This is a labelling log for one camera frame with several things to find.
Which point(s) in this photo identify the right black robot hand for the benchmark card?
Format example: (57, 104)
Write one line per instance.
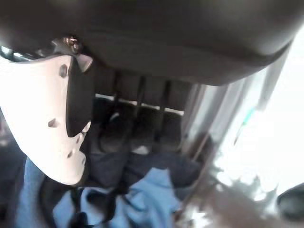
(154, 35)

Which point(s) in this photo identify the slim black garment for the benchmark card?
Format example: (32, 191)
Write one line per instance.
(185, 171)

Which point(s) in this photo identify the blue garment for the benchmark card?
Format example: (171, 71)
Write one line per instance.
(147, 197)

